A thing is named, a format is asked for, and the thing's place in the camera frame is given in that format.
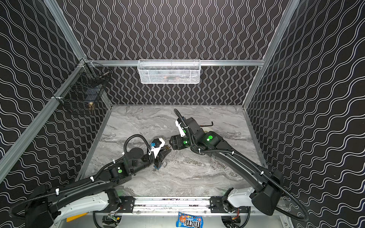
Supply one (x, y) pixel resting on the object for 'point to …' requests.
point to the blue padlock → (155, 167)
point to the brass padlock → (167, 148)
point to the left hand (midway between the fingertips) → (171, 149)
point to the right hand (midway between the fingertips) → (175, 140)
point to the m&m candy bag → (187, 221)
